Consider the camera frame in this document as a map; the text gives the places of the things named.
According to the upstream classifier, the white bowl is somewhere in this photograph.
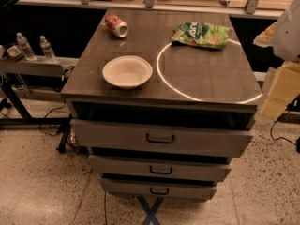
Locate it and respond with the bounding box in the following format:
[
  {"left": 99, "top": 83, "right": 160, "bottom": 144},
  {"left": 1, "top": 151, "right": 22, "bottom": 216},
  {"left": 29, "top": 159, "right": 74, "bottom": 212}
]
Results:
[{"left": 102, "top": 55, "right": 153, "bottom": 89}]

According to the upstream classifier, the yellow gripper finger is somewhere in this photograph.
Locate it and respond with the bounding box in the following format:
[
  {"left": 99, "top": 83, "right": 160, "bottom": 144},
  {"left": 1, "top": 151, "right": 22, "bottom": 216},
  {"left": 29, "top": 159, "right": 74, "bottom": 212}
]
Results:
[{"left": 261, "top": 61, "right": 300, "bottom": 120}]

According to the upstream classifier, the black floor cable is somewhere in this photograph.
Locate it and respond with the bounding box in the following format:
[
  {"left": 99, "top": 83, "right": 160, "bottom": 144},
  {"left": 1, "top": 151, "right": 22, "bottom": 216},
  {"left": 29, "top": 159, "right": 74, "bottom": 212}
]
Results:
[{"left": 38, "top": 100, "right": 68, "bottom": 138}]

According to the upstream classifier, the clear water bottle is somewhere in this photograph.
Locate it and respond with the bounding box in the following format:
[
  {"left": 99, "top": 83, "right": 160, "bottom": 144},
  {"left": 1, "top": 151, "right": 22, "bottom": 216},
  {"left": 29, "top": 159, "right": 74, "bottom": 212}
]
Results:
[
  {"left": 39, "top": 36, "right": 57, "bottom": 63},
  {"left": 17, "top": 32, "right": 36, "bottom": 61}
]

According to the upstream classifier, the green rice chip bag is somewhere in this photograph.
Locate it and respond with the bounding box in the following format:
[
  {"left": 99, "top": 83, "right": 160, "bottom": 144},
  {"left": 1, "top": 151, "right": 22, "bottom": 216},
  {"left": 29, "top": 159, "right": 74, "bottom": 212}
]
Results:
[{"left": 172, "top": 22, "right": 229, "bottom": 50}]

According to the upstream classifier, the top grey drawer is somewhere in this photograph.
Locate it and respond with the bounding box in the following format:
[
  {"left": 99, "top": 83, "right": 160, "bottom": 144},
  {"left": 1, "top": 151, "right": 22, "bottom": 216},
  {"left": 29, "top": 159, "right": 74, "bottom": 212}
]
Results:
[{"left": 71, "top": 119, "right": 252, "bottom": 158}]

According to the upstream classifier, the grey drawer cabinet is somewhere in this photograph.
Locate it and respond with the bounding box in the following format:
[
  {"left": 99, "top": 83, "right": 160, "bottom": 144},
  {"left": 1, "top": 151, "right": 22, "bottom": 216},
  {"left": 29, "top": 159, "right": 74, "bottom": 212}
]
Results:
[{"left": 62, "top": 10, "right": 263, "bottom": 188}]

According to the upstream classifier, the left clear water bottle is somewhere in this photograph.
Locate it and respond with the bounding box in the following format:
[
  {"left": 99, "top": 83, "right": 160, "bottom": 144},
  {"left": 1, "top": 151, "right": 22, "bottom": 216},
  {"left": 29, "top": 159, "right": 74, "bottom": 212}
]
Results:
[{"left": 17, "top": 32, "right": 36, "bottom": 61}]

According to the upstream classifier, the red soda can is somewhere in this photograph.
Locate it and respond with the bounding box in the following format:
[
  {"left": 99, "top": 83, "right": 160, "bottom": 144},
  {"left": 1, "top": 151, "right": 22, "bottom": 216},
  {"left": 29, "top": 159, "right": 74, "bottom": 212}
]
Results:
[{"left": 105, "top": 15, "right": 128, "bottom": 38}]

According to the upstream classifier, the grey drawer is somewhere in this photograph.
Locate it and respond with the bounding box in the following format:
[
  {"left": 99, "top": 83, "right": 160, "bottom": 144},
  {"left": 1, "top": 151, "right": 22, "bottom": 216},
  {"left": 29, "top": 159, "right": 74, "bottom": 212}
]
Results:
[
  {"left": 100, "top": 178, "right": 217, "bottom": 201},
  {"left": 88, "top": 155, "right": 231, "bottom": 182},
  {"left": 71, "top": 119, "right": 252, "bottom": 158}
]

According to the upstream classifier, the right clear water bottle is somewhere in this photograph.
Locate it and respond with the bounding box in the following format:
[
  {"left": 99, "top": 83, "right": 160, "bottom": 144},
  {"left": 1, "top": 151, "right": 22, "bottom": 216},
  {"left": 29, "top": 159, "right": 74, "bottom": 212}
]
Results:
[{"left": 39, "top": 36, "right": 57, "bottom": 63}]

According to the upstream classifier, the middle grey drawer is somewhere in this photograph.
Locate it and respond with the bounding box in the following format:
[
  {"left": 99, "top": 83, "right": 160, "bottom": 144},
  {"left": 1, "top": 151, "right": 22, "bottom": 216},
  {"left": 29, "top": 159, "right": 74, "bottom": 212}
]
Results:
[{"left": 88, "top": 155, "right": 231, "bottom": 182}]

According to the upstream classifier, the small dark bowl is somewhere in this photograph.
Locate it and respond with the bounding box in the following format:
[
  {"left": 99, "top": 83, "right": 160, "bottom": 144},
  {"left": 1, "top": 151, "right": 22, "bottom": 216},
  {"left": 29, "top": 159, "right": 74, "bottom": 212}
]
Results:
[{"left": 3, "top": 45, "right": 23, "bottom": 62}]

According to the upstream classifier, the grey side table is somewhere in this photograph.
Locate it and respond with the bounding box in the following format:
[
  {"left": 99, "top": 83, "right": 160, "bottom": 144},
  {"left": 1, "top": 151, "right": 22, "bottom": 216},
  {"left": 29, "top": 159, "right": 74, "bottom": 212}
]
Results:
[{"left": 0, "top": 55, "right": 80, "bottom": 154}]

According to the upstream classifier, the black cable at right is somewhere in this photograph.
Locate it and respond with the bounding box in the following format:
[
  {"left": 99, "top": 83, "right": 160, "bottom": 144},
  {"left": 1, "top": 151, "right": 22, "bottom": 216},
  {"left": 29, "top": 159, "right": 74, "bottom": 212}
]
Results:
[{"left": 270, "top": 101, "right": 300, "bottom": 153}]

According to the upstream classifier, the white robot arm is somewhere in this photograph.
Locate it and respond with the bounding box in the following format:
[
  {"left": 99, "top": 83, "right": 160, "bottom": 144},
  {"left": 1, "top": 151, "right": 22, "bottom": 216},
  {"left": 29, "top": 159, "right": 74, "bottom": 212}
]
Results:
[{"left": 261, "top": 0, "right": 300, "bottom": 120}]

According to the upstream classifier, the bottom grey drawer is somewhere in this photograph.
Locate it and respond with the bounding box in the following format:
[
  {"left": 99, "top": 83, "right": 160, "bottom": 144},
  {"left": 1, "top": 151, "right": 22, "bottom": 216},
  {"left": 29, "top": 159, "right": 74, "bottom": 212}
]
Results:
[{"left": 100, "top": 178, "right": 217, "bottom": 201}]

